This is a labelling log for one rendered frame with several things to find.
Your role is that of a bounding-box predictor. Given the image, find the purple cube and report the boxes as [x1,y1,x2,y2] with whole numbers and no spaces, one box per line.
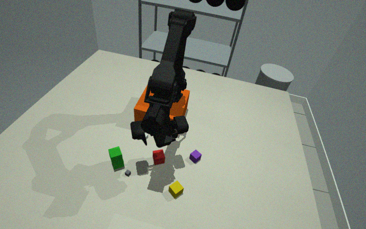
[189,150,202,163]

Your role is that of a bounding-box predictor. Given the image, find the green block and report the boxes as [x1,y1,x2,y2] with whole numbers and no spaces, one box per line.
[108,146,123,164]
[112,160,124,170]

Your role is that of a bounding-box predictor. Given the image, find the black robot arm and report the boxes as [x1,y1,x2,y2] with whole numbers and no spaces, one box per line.
[141,8,196,148]

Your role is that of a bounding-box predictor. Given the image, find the yellow cube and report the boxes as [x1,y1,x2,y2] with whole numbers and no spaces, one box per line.
[168,181,184,198]

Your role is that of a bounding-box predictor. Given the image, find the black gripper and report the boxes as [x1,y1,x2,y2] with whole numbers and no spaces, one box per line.
[131,113,189,145]

